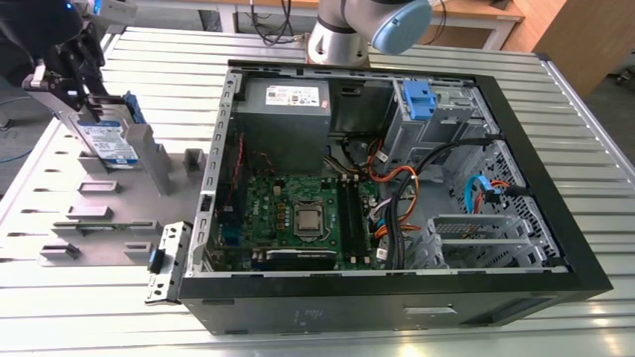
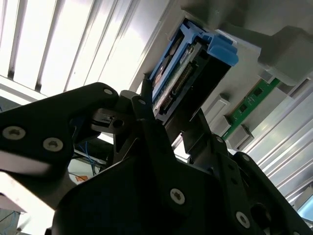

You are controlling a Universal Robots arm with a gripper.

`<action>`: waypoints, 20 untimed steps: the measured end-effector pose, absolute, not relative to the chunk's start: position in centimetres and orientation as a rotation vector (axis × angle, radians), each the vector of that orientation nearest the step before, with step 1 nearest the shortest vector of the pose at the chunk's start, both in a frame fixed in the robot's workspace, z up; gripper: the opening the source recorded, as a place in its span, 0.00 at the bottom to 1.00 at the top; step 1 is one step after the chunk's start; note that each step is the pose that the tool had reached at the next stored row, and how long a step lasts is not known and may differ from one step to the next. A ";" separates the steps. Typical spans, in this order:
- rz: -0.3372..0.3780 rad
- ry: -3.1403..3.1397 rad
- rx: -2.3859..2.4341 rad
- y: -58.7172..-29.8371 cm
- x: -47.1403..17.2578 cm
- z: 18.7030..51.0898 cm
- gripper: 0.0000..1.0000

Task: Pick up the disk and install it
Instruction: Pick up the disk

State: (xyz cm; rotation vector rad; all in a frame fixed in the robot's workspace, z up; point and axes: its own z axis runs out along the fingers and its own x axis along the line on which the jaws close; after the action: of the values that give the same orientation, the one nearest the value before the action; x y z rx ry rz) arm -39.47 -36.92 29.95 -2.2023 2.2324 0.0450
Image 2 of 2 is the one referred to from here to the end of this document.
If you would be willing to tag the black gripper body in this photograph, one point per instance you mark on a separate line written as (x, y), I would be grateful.
(117, 208)

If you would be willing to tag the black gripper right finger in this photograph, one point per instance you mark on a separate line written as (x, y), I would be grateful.
(234, 186)

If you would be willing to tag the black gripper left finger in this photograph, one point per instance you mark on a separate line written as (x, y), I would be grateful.
(36, 132)

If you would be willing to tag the hard disk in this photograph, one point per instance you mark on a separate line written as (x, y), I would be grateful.
(203, 80)

